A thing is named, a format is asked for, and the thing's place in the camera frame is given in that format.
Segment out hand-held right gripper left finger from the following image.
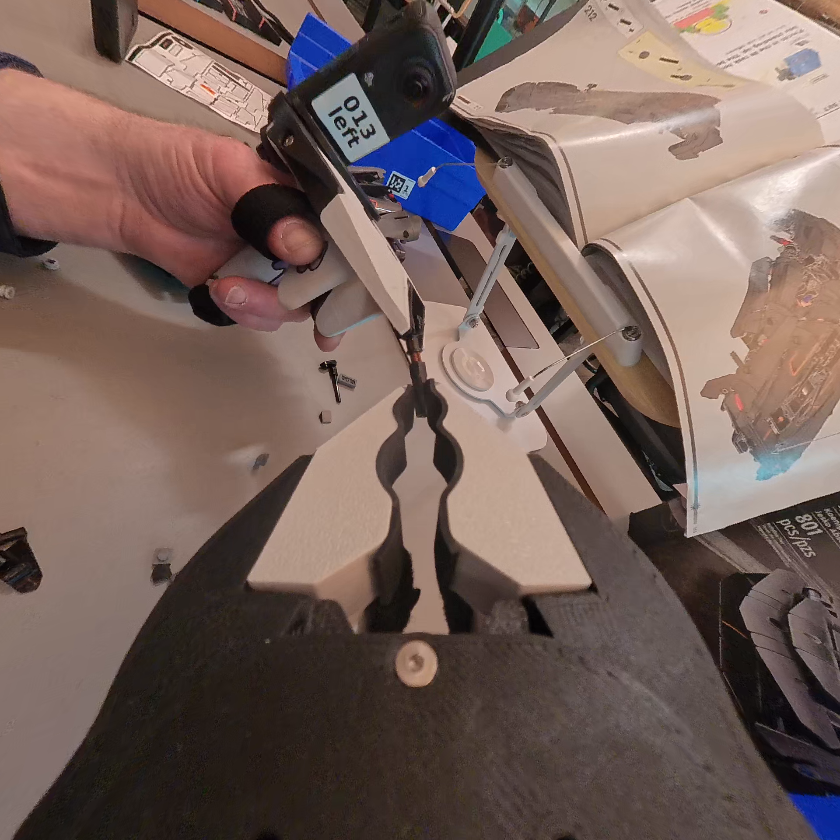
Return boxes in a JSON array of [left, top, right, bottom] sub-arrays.
[[247, 386, 421, 632]]

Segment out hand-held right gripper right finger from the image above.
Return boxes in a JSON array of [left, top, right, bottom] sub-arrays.
[[430, 386, 593, 632]]

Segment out dark lego car model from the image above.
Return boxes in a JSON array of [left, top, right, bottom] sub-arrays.
[[351, 164, 425, 263]]

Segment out person's left forearm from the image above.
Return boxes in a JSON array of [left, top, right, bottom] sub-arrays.
[[0, 51, 59, 258]]

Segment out black lego set box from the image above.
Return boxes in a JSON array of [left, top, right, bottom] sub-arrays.
[[629, 499, 840, 798]]

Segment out black lego beam blue pins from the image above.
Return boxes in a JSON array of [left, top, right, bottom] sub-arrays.
[[0, 527, 44, 595]]

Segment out person's left hand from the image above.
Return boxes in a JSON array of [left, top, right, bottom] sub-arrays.
[[0, 69, 343, 353]]

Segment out blue bin with marker tag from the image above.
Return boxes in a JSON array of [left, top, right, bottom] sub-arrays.
[[285, 13, 488, 232]]

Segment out white book stand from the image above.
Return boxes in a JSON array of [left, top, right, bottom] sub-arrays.
[[394, 151, 681, 455]]

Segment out white sticker sheet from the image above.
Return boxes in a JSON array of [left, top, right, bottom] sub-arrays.
[[125, 29, 278, 130]]

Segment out open instruction book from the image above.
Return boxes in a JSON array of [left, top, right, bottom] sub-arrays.
[[453, 0, 840, 539]]

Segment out printed white instruction sheet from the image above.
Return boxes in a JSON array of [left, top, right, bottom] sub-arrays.
[[646, 0, 840, 119]]

